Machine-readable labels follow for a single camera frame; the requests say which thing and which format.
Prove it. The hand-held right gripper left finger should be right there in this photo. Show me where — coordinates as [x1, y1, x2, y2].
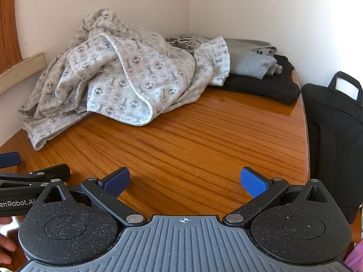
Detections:
[42, 167, 148, 228]

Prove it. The pink cloth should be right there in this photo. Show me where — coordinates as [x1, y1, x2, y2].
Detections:
[344, 238, 363, 272]

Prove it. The grey folded sweatshirt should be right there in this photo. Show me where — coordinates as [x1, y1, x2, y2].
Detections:
[229, 52, 283, 80]

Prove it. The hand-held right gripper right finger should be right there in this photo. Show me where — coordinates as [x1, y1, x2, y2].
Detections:
[223, 167, 336, 228]

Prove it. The person's left hand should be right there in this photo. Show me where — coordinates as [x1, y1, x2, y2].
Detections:
[0, 234, 17, 265]

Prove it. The wooden window trim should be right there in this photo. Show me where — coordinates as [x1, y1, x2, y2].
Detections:
[0, 0, 24, 75]

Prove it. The black laptop bag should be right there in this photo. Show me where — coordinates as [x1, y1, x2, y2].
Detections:
[301, 72, 363, 225]

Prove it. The beige window sill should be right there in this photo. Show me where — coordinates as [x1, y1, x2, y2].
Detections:
[0, 51, 47, 96]

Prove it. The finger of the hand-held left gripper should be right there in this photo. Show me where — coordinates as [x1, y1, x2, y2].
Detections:
[0, 163, 71, 189]
[0, 152, 21, 168]

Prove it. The grey patterned pajama top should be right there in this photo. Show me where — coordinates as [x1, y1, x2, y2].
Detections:
[18, 9, 231, 151]

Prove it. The grey printed t-shirt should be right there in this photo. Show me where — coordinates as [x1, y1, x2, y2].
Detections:
[166, 36, 278, 56]

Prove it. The black folded garment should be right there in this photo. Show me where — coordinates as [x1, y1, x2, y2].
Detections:
[208, 54, 302, 105]

